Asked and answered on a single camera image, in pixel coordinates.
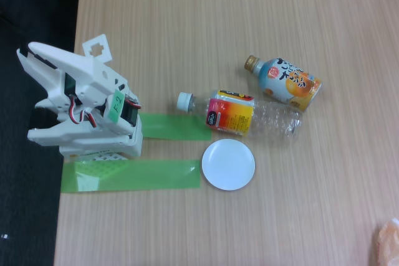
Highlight small white round plate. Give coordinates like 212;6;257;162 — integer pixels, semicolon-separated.
201;138;256;191

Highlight green paper label F-2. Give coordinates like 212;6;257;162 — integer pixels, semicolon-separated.
107;89;126;123

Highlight short green tape strip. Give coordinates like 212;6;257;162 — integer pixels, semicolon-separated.
140;113;213;141

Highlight orange juice bottle can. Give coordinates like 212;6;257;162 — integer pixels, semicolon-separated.
244;54;323;113

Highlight long green tape strip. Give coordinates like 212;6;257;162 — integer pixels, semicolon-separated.
60;159;201;194

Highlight orange plastic bag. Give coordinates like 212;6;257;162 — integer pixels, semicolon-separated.
372;217;399;266

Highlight clear plastic bottle white cap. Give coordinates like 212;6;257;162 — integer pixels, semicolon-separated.
176;89;304;145

